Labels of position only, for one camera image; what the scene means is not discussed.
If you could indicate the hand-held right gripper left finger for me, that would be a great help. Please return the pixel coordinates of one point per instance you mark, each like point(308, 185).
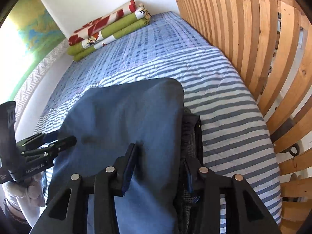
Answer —
point(128, 173)

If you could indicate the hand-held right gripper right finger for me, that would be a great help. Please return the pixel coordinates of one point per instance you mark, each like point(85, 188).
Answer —
point(191, 185)

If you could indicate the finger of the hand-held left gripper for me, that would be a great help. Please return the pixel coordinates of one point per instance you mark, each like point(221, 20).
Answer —
point(34, 140)
point(63, 143)

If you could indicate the blue-grey shorts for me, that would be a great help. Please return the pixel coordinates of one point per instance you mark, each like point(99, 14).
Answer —
point(121, 114)

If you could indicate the person's left forearm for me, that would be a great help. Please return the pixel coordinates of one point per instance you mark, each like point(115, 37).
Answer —
point(17, 212)

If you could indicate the grey checked folded pants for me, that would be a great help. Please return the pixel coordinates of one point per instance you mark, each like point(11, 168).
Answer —
point(180, 214)

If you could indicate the person's left hand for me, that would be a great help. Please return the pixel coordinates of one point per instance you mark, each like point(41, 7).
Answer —
point(31, 187)

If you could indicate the black folded garment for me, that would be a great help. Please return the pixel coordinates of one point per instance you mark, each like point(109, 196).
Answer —
point(191, 119)

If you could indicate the blue white striped bedspread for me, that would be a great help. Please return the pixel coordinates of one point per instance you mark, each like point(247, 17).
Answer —
point(219, 102)

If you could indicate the floral green folded blanket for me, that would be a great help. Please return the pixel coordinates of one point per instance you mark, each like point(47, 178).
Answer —
point(109, 26)

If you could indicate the wall map poster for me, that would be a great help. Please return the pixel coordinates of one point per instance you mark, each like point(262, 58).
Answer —
point(31, 29)

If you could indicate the wooden slat bed rail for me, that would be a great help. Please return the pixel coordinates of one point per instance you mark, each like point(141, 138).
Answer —
point(243, 29)

